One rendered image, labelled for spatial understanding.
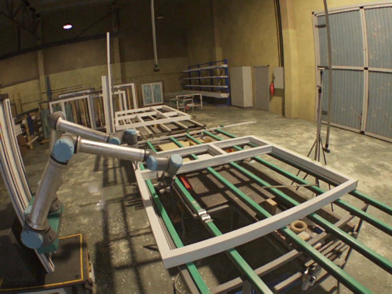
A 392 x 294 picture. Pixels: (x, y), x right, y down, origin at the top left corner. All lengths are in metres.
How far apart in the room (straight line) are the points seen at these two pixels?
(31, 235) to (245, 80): 10.58
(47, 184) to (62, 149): 0.22
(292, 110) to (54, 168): 8.33
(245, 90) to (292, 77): 3.17
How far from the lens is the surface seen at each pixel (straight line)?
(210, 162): 2.05
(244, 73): 11.04
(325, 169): 1.93
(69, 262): 2.14
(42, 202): 1.37
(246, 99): 11.12
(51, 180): 1.30
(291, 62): 8.74
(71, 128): 1.81
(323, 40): 8.19
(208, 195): 2.12
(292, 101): 8.78
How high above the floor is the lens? 1.67
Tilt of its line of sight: 18 degrees down
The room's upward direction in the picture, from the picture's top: 4 degrees counter-clockwise
